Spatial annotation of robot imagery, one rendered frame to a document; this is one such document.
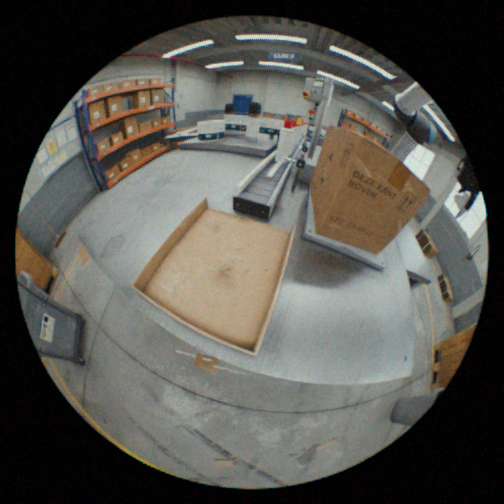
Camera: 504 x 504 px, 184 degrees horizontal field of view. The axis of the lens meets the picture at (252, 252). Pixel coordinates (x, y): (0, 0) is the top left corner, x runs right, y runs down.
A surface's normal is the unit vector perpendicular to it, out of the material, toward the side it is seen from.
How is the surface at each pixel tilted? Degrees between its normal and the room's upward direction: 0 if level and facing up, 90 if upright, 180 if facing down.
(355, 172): 90
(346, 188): 90
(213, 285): 0
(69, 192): 90
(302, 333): 0
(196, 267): 0
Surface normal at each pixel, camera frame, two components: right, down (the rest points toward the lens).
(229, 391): 0.09, -0.58
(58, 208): 0.96, 0.26
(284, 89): -0.25, 0.77
